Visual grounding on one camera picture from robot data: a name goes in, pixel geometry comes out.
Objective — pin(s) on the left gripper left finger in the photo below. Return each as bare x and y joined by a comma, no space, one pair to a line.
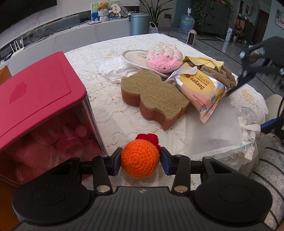
102,168

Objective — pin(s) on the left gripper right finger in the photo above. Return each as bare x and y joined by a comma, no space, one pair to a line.
180,167

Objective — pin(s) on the orange crochet ball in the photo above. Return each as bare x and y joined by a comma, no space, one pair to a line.
140,157

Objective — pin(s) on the brown bear-shaped sponge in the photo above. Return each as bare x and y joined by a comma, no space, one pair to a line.
157,100

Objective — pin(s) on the yellow cleaning cloth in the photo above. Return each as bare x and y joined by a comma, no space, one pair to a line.
209,62

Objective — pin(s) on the Deeyeo wipes packet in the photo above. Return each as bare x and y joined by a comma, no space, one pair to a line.
203,91

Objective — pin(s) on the pink white crochet toy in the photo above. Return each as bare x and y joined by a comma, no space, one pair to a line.
164,60

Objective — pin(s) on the clear plastic mesh bag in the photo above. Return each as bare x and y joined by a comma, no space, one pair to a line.
228,136

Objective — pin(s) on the white lace tablecloth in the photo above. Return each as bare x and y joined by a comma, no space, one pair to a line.
190,103

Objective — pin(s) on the red lidded plastic container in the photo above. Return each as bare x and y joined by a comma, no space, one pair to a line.
46,118

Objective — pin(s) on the pink space heater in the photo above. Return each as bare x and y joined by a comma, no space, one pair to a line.
191,37

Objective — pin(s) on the blue water jug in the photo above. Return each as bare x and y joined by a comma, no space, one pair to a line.
187,22

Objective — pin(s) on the white folded cloth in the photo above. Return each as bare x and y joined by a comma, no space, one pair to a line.
114,69

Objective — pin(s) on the woven pastel basket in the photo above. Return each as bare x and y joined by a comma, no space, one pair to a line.
153,28

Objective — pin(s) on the potted green plant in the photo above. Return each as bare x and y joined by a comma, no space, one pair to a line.
155,9

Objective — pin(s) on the orange cardboard box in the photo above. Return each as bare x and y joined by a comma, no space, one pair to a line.
4,74

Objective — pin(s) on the blue metal trash bin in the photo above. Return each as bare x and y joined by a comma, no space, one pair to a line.
139,23

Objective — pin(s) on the white wifi router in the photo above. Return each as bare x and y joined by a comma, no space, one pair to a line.
17,47

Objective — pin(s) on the teddy bear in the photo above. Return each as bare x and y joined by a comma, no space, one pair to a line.
103,6

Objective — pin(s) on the green picture board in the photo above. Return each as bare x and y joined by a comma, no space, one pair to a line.
105,11

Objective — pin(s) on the black wall television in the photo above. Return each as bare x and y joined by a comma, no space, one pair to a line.
13,11

